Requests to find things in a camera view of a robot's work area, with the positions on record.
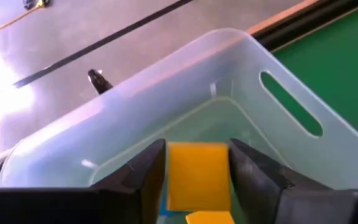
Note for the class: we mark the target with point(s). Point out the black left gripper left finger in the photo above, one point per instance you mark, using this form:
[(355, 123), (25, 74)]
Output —
[(129, 199)]

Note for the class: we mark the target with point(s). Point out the blue cube block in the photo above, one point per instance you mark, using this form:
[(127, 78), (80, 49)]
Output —
[(164, 209)]

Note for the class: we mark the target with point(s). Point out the clear plastic bin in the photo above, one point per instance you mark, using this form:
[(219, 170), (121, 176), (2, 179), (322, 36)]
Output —
[(166, 93)]

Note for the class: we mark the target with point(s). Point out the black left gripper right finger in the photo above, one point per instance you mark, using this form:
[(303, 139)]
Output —
[(275, 202)]

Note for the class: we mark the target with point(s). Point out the black table frame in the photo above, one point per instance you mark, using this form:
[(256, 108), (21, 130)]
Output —
[(291, 28)]

